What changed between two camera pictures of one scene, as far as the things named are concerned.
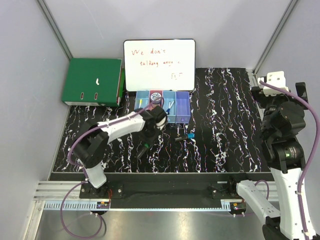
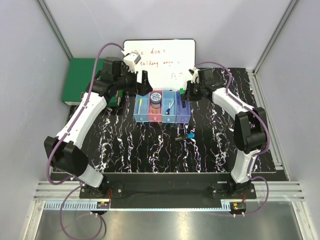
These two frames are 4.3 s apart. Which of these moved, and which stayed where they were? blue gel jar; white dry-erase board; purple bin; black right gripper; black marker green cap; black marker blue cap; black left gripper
Moved: black right gripper; black marker green cap; black left gripper
Stayed: purple bin; white dry-erase board; black marker blue cap; blue gel jar
